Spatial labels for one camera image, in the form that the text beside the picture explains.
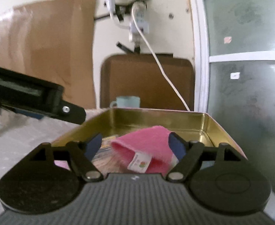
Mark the light teal mug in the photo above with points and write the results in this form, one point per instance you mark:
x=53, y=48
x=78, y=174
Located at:
x=126, y=102

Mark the white wall socket adapter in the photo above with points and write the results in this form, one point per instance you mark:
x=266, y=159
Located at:
x=139, y=22

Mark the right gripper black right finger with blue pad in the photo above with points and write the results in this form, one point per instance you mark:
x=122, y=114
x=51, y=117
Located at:
x=192, y=154

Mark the pink towel cloth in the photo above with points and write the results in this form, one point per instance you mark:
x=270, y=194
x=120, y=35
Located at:
x=145, y=151

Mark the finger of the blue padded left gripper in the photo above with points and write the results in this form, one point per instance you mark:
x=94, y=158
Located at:
x=32, y=114

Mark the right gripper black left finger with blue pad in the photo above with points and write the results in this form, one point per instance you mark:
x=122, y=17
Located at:
x=78, y=155

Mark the grey floral tablecloth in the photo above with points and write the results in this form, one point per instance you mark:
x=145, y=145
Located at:
x=20, y=134

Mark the brown chair back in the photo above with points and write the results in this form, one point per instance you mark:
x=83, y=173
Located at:
x=140, y=76

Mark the pink tin box gold interior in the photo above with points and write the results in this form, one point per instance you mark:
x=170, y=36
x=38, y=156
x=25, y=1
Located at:
x=117, y=122

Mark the large cardboard sheet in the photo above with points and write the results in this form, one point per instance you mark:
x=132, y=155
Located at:
x=52, y=40

